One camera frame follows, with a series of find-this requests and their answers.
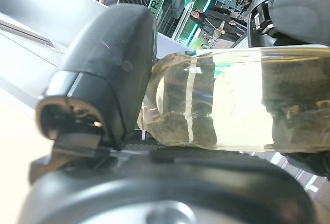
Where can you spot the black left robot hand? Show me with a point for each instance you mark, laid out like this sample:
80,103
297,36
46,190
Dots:
108,67

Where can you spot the clear bottle of yellow tea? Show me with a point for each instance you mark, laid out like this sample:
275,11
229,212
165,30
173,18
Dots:
237,100

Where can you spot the stainless steel fridge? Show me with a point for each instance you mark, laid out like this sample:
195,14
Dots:
38,0

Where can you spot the white fridge drawer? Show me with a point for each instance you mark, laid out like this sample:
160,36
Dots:
15,157

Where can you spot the green banner with white letters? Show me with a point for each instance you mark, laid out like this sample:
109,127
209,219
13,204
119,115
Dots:
159,2

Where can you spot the person in dark clothes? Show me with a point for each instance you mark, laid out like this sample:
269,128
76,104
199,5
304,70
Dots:
214,19

